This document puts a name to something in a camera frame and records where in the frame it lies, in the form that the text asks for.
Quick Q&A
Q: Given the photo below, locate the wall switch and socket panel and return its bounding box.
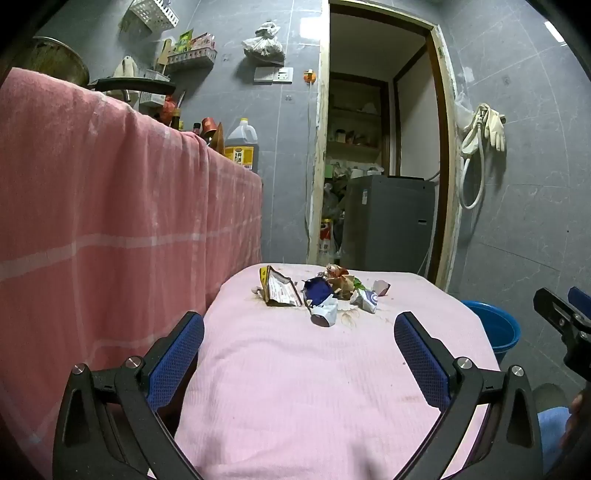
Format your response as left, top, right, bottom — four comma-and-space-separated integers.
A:
254, 67, 294, 85

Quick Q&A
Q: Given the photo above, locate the blue foil wrapper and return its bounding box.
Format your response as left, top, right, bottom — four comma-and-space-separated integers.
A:
302, 276, 335, 308

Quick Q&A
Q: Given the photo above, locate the pink tablecloth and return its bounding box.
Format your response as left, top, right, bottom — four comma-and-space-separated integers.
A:
175, 264, 502, 480

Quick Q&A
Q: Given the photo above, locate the yellow brown snack wrapper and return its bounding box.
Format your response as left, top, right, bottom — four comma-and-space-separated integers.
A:
259, 265, 304, 308

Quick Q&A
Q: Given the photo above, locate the white red rice sack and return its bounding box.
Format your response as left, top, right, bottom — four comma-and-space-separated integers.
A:
318, 217, 343, 257

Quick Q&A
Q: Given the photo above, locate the wall shelf rack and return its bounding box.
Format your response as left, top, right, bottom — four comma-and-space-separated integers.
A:
166, 48, 218, 71

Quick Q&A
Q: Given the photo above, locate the person's right forearm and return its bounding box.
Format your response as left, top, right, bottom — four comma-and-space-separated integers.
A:
560, 390, 589, 457

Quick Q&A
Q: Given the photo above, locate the wooden shelf unit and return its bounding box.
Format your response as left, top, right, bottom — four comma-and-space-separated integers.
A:
325, 78, 385, 160

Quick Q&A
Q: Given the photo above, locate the person's blue jeans leg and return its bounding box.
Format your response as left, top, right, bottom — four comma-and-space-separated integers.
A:
537, 406, 573, 469

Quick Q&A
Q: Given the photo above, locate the grey plastic bag bundle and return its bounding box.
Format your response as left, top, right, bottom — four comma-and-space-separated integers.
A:
323, 185, 345, 220

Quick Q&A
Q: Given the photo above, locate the metal basin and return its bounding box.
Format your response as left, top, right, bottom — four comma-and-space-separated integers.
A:
21, 37, 90, 88

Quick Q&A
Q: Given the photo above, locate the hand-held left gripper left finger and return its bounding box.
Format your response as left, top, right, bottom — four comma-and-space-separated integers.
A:
52, 311, 205, 480

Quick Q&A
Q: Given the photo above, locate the beige rag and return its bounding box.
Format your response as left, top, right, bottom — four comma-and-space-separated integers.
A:
113, 55, 140, 112

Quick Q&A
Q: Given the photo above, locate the black pan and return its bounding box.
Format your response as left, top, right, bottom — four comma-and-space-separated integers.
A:
88, 78, 177, 95

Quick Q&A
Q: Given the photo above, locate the pink checked cloth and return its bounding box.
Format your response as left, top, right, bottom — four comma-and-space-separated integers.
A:
0, 67, 265, 467

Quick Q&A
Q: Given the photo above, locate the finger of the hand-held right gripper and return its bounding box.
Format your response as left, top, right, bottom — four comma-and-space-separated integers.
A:
533, 288, 583, 330
569, 286, 591, 321

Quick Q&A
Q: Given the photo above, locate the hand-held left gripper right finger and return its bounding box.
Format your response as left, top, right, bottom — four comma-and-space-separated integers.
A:
394, 311, 543, 480

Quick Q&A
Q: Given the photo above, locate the white shower hose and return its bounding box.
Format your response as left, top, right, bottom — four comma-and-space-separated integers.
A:
459, 104, 489, 210

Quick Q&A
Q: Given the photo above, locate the grey washing machine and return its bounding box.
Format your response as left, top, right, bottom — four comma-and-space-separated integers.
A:
342, 175, 437, 278

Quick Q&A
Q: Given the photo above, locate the hanging plastic bag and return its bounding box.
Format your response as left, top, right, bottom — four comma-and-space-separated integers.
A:
242, 21, 286, 65

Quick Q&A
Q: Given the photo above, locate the cream rubber glove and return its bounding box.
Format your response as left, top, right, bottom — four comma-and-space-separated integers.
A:
475, 104, 508, 153

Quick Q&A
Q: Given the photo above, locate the wooden door frame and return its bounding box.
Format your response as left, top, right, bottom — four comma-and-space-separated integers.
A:
307, 0, 462, 294

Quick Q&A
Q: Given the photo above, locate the white blue wrapper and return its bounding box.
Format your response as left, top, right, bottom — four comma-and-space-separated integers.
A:
350, 288, 382, 315

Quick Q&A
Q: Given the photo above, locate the cooking oil jug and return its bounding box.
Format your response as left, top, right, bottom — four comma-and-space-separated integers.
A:
225, 117, 260, 174

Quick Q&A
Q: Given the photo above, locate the brown red standing pouch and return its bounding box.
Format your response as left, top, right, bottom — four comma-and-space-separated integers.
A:
201, 117, 225, 153

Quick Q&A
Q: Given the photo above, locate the white wall basket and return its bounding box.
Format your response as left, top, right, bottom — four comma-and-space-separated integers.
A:
121, 0, 180, 33

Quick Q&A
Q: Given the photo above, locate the small white basket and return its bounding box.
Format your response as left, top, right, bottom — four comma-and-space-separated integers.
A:
139, 69, 170, 105

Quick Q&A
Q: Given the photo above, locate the blue plastic bucket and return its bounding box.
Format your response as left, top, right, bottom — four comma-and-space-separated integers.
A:
459, 300, 522, 365

